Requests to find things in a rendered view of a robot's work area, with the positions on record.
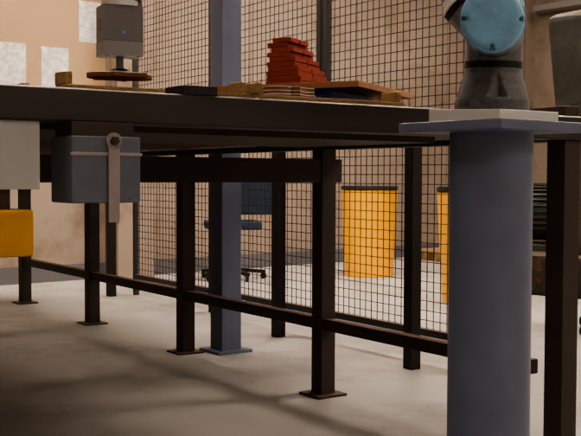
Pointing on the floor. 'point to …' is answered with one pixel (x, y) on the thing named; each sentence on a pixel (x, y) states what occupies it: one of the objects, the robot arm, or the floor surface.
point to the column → (489, 270)
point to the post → (232, 341)
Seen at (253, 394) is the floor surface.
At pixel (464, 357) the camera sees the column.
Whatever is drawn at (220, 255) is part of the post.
